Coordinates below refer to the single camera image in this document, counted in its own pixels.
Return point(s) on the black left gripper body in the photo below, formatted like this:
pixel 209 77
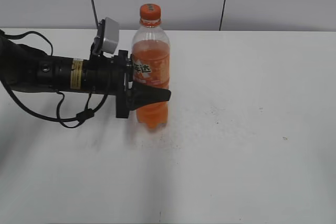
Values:
pixel 108 76

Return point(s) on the orange soda plastic bottle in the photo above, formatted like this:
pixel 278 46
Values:
pixel 151 58

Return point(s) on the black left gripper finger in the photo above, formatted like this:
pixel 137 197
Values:
pixel 141 95

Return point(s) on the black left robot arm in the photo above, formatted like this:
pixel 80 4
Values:
pixel 31 70

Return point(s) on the orange bottle cap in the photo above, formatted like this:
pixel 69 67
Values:
pixel 150 12

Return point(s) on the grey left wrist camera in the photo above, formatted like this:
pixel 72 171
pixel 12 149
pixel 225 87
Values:
pixel 107 37

